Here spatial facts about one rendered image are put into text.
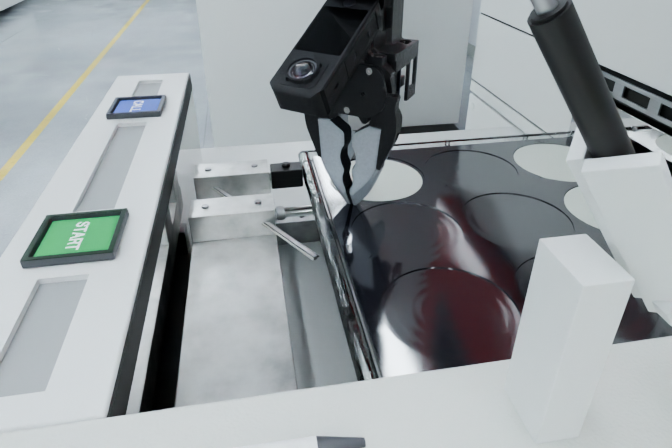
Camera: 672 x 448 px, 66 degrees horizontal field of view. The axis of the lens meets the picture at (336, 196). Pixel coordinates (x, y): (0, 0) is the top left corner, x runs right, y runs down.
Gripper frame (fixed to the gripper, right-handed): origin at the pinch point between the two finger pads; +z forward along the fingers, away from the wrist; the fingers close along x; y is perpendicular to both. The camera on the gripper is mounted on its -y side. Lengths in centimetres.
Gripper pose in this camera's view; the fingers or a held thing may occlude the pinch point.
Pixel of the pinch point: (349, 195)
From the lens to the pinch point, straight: 50.2
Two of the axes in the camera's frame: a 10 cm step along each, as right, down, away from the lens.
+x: -8.9, -2.2, 3.9
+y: 4.5, -4.4, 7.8
